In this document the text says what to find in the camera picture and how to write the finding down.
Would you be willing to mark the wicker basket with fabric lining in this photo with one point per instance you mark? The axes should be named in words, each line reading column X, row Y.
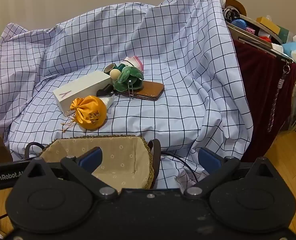
column 118, row 152

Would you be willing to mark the checked light blue sheet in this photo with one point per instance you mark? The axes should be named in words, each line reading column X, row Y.
column 163, row 42

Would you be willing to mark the blue ball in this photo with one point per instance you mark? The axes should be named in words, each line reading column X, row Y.
column 238, row 24

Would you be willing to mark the green plush toy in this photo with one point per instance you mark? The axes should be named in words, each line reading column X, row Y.
column 128, row 78

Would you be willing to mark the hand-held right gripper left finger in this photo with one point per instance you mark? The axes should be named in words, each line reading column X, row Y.
column 91, row 158

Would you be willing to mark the yellow cardboard box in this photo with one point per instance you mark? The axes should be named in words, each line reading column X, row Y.
column 267, row 23

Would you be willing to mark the white plush toy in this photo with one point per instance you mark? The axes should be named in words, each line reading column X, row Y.
column 108, row 102

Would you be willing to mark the red toy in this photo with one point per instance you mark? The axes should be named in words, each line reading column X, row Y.
column 265, row 38

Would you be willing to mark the dark red velvet cloth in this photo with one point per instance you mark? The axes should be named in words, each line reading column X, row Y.
column 260, row 92

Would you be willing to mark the pink toy block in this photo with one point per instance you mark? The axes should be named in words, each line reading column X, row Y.
column 250, row 31

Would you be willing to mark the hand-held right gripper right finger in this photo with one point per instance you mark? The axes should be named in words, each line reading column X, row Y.
column 209, row 160

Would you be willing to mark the brown curved wooden piece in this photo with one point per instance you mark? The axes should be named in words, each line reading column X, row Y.
column 240, row 5

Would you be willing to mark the green cardboard box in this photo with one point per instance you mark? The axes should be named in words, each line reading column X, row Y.
column 285, row 35

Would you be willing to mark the beige wooden ball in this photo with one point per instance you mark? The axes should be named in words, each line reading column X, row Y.
column 114, row 75

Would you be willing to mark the black and white striped cloth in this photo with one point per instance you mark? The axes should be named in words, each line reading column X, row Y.
column 231, row 13

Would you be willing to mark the beige tape roll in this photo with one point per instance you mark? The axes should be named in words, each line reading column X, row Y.
column 110, row 73

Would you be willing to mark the white cardboard box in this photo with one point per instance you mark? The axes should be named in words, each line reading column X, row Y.
column 80, row 90

